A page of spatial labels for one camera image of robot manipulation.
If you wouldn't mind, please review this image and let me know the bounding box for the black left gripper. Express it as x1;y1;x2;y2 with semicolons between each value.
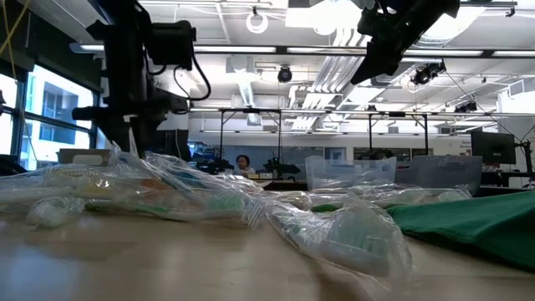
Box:
71;82;191;158

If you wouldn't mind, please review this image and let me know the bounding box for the grey translucent plastic bin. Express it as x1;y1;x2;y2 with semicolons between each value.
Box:
395;155;484;196

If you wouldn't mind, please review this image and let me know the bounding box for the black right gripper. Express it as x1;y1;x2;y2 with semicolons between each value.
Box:
351;0;427;84

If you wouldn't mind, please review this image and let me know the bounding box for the cloudy white plastic bin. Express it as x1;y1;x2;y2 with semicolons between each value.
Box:
58;148;114;168

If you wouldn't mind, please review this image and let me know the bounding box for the black background station frame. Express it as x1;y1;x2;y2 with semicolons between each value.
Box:
187;106;431;161

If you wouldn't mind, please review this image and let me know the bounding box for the black ceiling camera cluster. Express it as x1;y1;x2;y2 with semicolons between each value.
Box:
411;61;447;87

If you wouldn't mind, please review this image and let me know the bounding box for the person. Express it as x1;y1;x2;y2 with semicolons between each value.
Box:
233;154;257;176

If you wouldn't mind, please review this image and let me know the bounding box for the yellow cable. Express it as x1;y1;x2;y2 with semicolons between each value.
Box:
0;0;33;83

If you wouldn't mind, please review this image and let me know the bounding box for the green cloth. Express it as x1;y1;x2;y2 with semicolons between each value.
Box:
386;191;535;272

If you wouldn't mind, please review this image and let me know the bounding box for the white ring light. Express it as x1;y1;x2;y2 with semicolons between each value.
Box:
245;11;269;34

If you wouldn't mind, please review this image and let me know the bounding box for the clear plastic bin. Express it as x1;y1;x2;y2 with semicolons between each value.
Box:
304;156;398;192

